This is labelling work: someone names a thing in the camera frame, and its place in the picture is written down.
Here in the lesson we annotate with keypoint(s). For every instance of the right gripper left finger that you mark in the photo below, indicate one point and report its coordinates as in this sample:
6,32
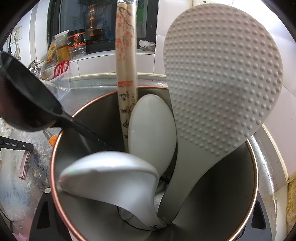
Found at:
47,224

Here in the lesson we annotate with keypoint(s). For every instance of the yellow snack packet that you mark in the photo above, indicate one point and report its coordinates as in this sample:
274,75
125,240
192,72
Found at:
50,54

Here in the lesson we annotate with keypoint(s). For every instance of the white MAX plastic spoon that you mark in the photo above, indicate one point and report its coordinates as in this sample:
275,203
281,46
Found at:
116,178

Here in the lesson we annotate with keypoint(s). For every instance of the orange handled peeler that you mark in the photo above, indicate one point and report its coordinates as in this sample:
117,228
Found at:
50,136

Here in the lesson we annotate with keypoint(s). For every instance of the black plastic ladle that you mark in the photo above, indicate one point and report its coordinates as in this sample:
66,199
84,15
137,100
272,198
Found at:
26,104

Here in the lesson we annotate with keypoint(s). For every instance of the white dimpled rice paddle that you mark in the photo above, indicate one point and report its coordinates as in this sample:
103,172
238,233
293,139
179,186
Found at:
224,73

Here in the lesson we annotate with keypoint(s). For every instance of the jar with black label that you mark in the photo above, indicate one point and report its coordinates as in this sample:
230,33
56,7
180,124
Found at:
76,43

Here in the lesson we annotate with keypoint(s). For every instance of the jar with yellow contents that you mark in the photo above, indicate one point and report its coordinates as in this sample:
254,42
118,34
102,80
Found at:
61,46

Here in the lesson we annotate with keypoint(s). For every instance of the clear plastic container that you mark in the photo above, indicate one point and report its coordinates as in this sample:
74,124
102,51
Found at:
60,85

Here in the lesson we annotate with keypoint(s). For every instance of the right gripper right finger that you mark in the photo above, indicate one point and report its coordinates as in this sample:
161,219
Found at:
257,227

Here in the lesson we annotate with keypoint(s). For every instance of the white ceramic soup spoon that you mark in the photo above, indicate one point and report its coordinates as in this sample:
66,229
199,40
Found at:
152,132

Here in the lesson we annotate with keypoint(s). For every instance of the red handled scissors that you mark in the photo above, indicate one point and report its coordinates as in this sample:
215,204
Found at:
61,68

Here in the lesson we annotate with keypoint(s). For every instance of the wooden chopsticks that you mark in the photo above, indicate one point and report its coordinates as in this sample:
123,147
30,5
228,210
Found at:
126,57

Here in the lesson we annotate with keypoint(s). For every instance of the red metal utensil canister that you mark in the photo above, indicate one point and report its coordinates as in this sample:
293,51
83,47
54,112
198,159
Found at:
219,207

